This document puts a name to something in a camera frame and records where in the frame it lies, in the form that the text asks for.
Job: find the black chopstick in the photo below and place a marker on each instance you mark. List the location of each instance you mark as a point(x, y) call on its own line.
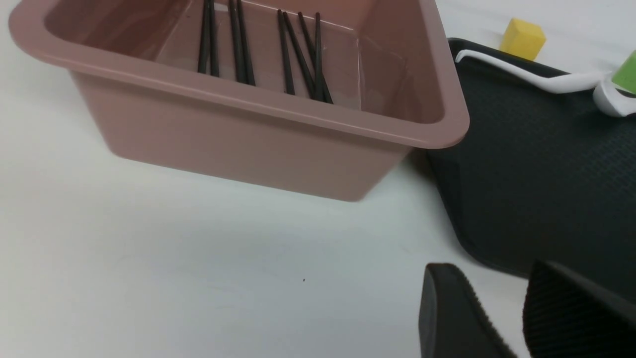
point(202, 48)
point(289, 84)
point(214, 61)
point(249, 73)
point(241, 75)
point(308, 52)

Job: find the white spoon far left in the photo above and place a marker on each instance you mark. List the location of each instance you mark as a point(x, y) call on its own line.
point(562, 84)

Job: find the white spoon top middle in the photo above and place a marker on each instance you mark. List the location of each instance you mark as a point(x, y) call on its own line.
point(611, 102)

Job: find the black plastic tray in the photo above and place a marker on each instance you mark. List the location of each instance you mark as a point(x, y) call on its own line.
point(541, 176)

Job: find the white spoon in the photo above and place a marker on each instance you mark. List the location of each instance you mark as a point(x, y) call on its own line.
point(562, 84)
point(611, 102)

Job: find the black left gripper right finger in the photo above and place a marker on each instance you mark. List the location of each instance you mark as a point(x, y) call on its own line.
point(566, 315)

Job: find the yellow cube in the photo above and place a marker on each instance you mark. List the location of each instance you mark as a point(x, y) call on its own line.
point(522, 39)

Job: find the pink plastic bin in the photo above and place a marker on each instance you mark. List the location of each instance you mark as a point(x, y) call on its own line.
point(387, 63)

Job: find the green cube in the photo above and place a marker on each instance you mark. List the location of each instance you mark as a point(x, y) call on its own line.
point(625, 76)

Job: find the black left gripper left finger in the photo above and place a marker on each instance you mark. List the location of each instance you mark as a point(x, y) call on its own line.
point(452, 321)

